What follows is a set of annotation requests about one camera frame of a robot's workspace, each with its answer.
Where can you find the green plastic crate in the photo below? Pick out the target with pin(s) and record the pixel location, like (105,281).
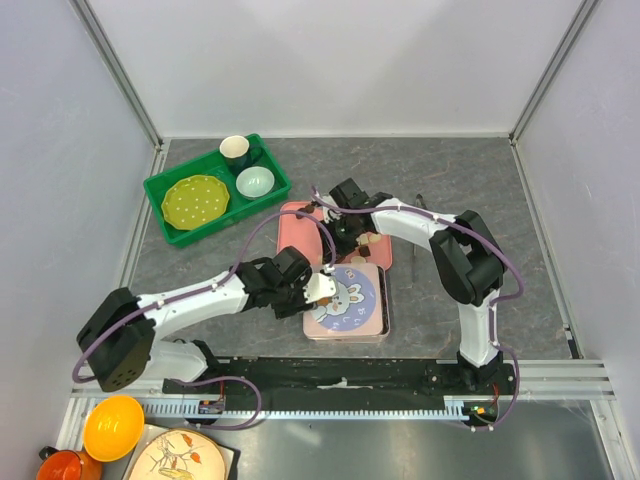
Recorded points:
(239,208)

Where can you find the pink chocolate tin box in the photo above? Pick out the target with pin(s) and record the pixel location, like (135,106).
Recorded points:
(386,300)

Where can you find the orange mug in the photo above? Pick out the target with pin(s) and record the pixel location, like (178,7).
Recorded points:
(68,465)

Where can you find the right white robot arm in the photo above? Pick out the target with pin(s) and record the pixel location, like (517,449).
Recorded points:
(469,262)

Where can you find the yellow green plate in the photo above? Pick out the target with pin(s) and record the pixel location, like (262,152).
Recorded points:
(195,201)

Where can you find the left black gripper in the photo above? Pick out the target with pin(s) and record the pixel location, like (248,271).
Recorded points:
(299,306)

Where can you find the metal tongs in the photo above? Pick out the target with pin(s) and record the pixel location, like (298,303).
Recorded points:
(419,202)

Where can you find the dark teal mug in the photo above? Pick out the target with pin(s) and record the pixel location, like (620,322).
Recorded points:
(239,154)

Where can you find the decorated round plate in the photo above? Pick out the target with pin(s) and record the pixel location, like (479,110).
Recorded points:
(179,454)

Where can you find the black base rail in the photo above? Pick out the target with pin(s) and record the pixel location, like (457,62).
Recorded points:
(426,377)

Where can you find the pale green bowl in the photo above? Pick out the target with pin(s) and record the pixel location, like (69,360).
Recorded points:
(255,182)

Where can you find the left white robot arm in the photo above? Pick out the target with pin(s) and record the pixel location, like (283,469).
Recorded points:
(124,339)

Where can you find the pink plastic tray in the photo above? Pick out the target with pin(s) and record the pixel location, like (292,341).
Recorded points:
(304,235)

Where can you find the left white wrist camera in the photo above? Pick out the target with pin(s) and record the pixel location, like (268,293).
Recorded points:
(321,285)

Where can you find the yellow bowl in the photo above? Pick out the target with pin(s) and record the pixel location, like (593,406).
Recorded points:
(113,428)

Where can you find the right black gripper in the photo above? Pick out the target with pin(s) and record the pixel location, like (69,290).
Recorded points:
(341,249)

